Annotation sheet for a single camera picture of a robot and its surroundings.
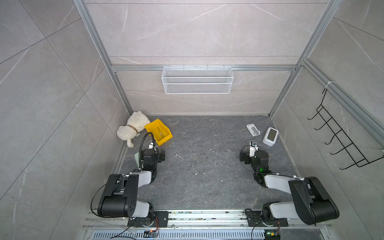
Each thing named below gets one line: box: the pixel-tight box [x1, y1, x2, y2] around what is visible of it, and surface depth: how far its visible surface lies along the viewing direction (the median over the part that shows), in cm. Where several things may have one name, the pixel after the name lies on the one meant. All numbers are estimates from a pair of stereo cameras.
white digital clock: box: [262, 127, 279, 147], surface depth 104 cm
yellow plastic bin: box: [144, 118, 173, 146], surface depth 109 cm
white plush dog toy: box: [116, 111, 151, 148], surface depth 105 cm
